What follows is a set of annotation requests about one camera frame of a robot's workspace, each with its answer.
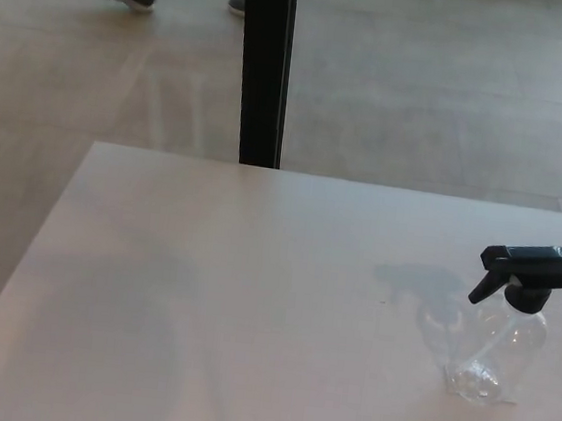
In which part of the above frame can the black trigger spray lid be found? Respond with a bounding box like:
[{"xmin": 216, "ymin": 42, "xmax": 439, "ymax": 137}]
[{"xmin": 467, "ymin": 236, "xmax": 562, "ymax": 316}]

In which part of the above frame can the clear plastic spray bottle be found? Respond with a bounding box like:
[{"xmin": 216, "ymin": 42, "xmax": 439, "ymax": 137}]
[{"xmin": 443, "ymin": 287, "xmax": 552, "ymax": 412}]

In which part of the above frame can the black vertical window frame post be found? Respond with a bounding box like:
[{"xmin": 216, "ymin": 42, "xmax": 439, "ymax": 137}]
[{"xmin": 222, "ymin": 0, "xmax": 299, "ymax": 170}]

